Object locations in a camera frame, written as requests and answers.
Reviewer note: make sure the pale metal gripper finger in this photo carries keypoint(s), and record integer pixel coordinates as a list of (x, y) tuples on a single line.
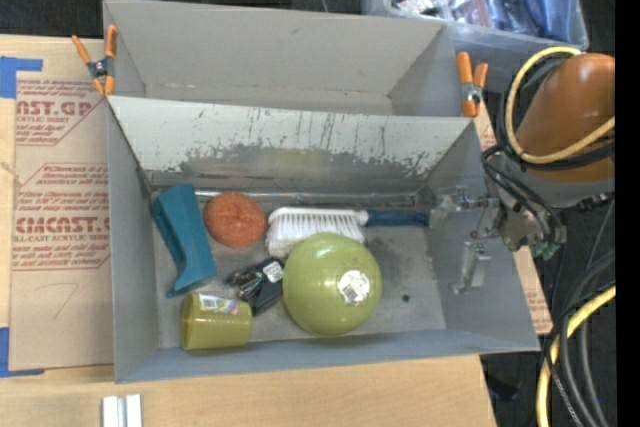
[(472, 270), (447, 214)]

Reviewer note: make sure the green ball with label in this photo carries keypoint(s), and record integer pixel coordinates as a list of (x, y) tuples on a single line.
[(320, 285)]

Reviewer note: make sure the black battery packet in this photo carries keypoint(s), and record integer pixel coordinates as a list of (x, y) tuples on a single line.
[(265, 287)]

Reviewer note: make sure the orange scrubber ball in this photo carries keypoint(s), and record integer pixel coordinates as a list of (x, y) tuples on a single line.
[(234, 219)]

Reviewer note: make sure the grey metal bin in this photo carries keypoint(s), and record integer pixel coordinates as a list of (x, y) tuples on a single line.
[(270, 65)]

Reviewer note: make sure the green plastic cup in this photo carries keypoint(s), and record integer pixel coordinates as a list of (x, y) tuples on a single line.
[(212, 325)]

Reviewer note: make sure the teal boot-shaped plastic piece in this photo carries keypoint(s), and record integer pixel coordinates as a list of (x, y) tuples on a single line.
[(187, 240)]

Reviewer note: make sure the brown cardboard board red print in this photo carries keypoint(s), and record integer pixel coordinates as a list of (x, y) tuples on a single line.
[(60, 265)]

